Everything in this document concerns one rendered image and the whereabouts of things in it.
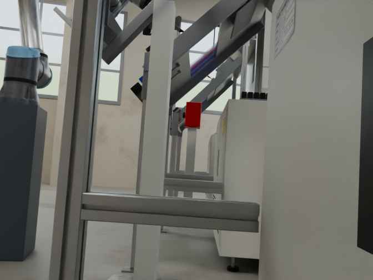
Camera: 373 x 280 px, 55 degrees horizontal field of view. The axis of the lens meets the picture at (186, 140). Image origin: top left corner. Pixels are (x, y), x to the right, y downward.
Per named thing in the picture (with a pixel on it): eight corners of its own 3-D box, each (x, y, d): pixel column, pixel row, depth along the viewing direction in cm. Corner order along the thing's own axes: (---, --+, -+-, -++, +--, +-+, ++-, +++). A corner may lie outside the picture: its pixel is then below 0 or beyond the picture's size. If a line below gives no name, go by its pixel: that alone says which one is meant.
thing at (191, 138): (166, 224, 220) (175, 99, 225) (169, 218, 244) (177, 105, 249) (205, 226, 219) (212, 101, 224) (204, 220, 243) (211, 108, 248)
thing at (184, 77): (151, 73, 132) (146, 66, 132) (166, 103, 198) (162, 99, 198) (190, 39, 132) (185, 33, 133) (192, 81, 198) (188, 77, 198)
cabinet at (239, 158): (217, 274, 124) (227, 98, 128) (210, 235, 194) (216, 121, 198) (407, 288, 122) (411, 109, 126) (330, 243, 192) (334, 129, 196)
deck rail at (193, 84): (168, 108, 198) (161, 100, 198) (168, 109, 200) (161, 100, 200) (265, 26, 199) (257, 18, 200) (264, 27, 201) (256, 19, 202)
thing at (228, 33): (231, 13, 133) (222, 3, 133) (220, 64, 198) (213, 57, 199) (297, -44, 134) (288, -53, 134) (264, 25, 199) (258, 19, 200)
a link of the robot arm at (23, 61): (-4, 75, 129) (0, 39, 130) (12, 84, 142) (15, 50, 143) (31, 78, 130) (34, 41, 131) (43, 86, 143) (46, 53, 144)
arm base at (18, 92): (-11, 101, 126) (-8, 73, 127) (3, 107, 141) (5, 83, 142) (34, 105, 129) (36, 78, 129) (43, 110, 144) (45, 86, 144)
